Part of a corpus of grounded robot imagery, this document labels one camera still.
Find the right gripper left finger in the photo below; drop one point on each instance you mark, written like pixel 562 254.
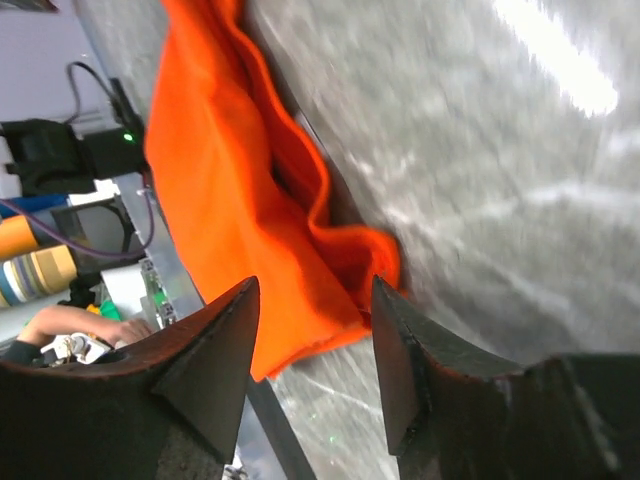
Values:
pixel 166 407

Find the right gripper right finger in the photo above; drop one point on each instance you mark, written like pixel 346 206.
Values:
pixel 453 410

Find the orange t shirt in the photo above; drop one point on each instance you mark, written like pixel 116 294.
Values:
pixel 246 193

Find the person forearm in background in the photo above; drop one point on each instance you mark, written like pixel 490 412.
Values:
pixel 56 320

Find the rolls of tape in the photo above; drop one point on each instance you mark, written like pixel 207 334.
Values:
pixel 28 270

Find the black equipment box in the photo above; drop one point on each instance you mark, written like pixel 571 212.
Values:
pixel 48 157

